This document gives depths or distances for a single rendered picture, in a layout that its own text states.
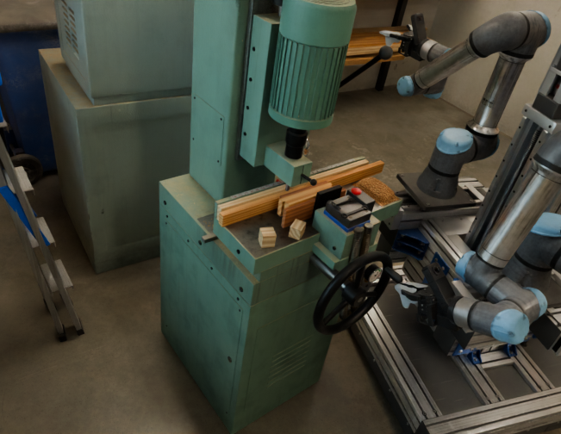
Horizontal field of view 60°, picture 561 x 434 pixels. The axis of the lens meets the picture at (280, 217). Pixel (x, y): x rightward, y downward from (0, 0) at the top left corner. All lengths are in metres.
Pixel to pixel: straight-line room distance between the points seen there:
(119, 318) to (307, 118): 1.42
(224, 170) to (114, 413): 1.04
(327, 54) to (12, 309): 1.81
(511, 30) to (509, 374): 1.32
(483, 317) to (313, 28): 0.76
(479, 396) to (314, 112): 1.31
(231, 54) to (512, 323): 0.96
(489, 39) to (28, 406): 2.04
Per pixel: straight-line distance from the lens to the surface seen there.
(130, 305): 2.40
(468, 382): 2.15
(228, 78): 1.42
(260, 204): 1.43
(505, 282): 1.32
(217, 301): 1.61
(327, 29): 1.19
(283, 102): 1.28
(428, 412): 1.98
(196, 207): 1.62
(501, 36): 1.74
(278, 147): 1.45
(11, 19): 2.80
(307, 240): 1.40
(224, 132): 1.49
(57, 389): 2.18
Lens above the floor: 1.77
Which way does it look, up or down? 37 degrees down
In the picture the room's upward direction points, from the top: 10 degrees clockwise
